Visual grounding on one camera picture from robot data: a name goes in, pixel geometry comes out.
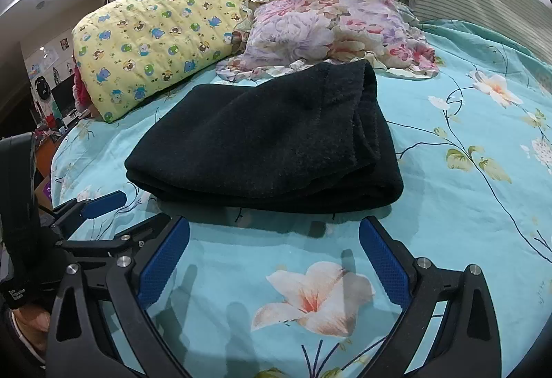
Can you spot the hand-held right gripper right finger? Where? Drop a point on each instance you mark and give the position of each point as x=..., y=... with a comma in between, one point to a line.
x=384, y=261

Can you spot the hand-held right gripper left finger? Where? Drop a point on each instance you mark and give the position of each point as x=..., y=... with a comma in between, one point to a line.
x=161, y=266

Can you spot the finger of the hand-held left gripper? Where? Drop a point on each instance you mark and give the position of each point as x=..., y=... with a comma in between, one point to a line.
x=112, y=244
x=105, y=201

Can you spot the black pants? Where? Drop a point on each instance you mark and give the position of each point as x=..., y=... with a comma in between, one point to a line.
x=267, y=145

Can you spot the person's left forearm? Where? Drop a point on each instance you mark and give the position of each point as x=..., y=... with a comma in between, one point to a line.
x=15, y=356

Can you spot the person's left hand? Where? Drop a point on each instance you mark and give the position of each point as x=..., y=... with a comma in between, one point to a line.
x=34, y=324

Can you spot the teal floral bed sheet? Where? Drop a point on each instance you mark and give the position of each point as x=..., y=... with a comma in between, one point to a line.
x=453, y=197

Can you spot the red cloth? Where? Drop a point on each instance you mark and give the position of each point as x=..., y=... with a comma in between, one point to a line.
x=81, y=91

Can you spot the black monitor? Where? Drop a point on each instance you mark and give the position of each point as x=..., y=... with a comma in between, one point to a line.
x=64, y=95

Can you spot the yellow cartoon-print pillow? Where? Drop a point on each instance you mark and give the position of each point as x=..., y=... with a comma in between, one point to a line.
x=159, y=41

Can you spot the pink floral pillow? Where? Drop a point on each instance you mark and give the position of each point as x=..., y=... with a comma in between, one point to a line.
x=327, y=20

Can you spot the wall posters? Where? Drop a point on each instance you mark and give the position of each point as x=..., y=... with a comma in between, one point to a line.
x=45, y=72

